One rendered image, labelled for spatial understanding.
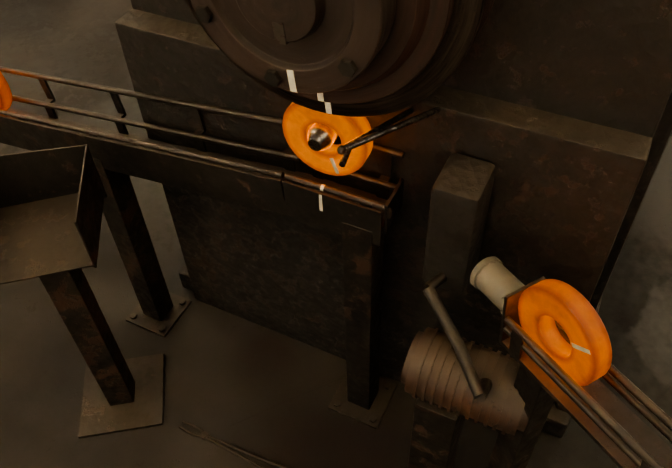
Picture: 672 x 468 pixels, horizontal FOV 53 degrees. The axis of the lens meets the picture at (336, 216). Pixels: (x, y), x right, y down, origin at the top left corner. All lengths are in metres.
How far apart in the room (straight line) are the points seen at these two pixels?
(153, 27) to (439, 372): 0.81
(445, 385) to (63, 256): 0.72
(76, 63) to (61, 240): 1.72
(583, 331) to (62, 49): 2.56
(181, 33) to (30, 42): 1.96
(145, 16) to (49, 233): 0.45
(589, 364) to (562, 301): 0.09
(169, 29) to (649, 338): 1.41
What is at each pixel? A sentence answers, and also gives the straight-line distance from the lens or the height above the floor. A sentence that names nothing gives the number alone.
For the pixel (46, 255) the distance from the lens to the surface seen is 1.34.
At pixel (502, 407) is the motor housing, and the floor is 0.51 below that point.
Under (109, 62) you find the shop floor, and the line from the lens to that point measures 2.95.
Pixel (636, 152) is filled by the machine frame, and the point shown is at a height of 0.87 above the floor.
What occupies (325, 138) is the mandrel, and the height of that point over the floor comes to 0.83.
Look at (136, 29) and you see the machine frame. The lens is 1.35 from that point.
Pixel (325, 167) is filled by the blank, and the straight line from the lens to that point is 1.15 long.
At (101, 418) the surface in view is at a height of 0.01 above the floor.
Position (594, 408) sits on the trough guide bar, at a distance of 0.99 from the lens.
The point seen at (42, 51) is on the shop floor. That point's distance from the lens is 3.14.
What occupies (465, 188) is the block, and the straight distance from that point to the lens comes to 1.06.
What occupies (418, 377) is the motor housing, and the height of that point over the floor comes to 0.51.
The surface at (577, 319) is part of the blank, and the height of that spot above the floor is 0.78.
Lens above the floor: 1.53
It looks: 46 degrees down
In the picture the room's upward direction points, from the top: 2 degrees counter-clockwise
